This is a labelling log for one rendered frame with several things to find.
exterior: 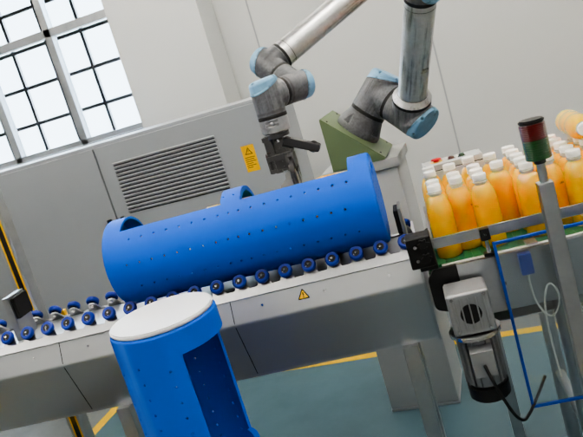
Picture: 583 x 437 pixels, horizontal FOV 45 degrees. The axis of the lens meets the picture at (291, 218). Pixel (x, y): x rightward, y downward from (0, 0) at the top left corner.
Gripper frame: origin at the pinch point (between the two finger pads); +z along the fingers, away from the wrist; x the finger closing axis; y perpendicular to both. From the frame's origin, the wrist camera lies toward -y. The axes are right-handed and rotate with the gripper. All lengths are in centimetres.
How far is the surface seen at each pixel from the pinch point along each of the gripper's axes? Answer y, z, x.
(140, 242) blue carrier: 51, 0, 11
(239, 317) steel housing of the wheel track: 28.1, 30.6, 12.4
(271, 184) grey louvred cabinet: 43, 18, -159
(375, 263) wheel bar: -16.7, 24.5, 10.4
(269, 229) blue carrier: 10.5, 5.8, 13.0
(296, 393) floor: 52, 116, -108
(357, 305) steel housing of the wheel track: -8.3, 35.7, 12.1
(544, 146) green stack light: -66, -2, 38
